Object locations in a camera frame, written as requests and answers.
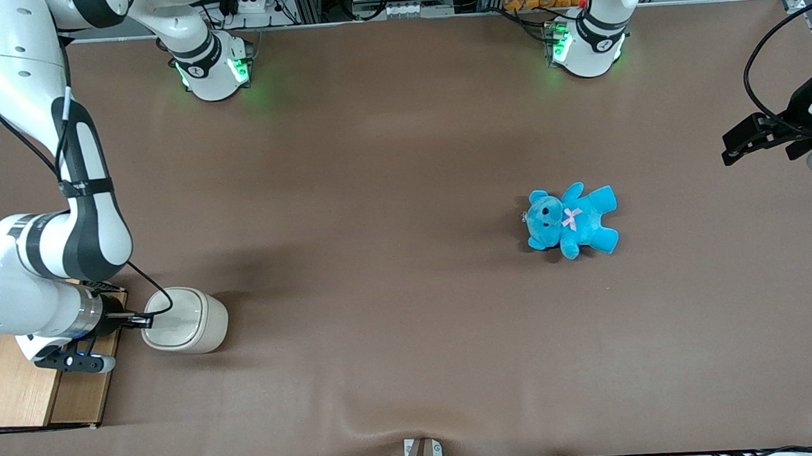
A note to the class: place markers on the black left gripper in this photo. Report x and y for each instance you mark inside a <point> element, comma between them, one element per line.
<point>797,116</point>

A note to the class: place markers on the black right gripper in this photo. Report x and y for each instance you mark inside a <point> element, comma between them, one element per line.
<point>111,322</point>

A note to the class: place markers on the white trash can lid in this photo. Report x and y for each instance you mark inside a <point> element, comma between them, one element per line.
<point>175,327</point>

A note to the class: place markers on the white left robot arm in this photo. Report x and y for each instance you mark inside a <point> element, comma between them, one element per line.
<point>594,41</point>

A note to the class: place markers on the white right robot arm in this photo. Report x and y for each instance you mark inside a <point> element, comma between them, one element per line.
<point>23,74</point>

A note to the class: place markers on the beige trash can body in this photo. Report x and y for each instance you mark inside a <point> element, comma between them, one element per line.
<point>211,325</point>

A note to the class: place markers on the dark wooden shelf board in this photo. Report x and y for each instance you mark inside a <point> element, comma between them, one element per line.
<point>81,398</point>

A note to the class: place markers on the light wooden shelf board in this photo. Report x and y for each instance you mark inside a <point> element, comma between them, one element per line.
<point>8,391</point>

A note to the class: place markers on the blue plush teddy bear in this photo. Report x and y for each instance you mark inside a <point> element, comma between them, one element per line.
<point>576,220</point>

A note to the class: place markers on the brown table cover cloth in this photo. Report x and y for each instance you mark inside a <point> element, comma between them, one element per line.
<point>376,188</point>

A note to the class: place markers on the white power strip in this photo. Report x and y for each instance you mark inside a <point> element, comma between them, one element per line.
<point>252,1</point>

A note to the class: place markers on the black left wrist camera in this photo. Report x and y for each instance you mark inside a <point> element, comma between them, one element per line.
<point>755,128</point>

